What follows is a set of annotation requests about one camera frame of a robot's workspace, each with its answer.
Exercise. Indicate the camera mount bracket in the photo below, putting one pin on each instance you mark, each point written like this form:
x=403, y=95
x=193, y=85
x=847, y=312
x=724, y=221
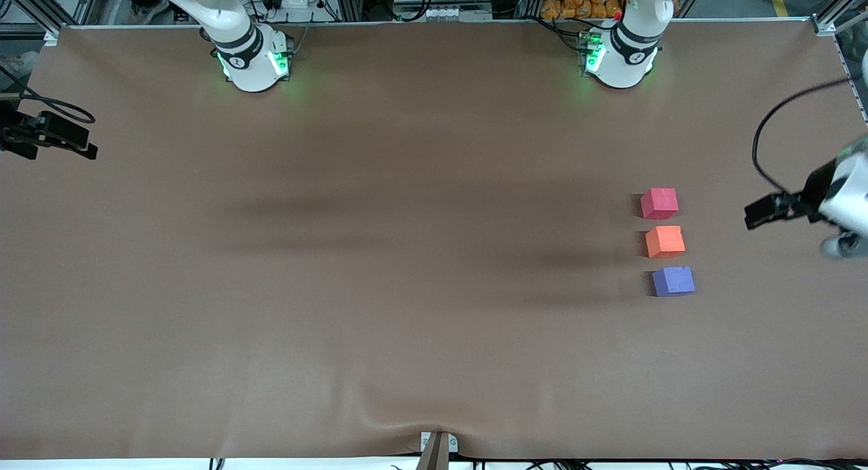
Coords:
x=437, y=451

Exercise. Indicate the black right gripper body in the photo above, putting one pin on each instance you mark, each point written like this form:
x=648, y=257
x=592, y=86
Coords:
x=15, y=134

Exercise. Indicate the aluminium frame strut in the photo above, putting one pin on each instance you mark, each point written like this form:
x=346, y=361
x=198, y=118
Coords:
x=34, y=12
x=831, y=24

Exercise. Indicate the orange foam block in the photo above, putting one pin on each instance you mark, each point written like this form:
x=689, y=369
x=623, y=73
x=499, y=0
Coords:
x=664, y=243

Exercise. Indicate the red foam block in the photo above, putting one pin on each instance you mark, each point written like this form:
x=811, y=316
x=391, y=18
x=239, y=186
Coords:
x=659, y=204

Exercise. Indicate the purple foam block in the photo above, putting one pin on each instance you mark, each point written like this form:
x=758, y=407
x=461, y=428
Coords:
x=673, y=281

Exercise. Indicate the pile of orange items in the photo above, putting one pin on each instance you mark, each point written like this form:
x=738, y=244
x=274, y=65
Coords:
x=576, y=5

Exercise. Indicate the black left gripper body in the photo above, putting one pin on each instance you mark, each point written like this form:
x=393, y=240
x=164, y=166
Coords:
x=812, y=189

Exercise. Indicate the white terminal block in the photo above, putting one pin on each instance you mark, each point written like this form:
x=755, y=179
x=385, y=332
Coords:
x=447, y=13

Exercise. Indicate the brown table mat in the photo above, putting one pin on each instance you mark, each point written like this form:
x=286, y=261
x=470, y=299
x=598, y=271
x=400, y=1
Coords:
x=434, y=287

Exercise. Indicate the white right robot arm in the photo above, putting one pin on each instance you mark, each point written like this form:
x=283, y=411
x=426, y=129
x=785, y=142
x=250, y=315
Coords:
x=247, y=70

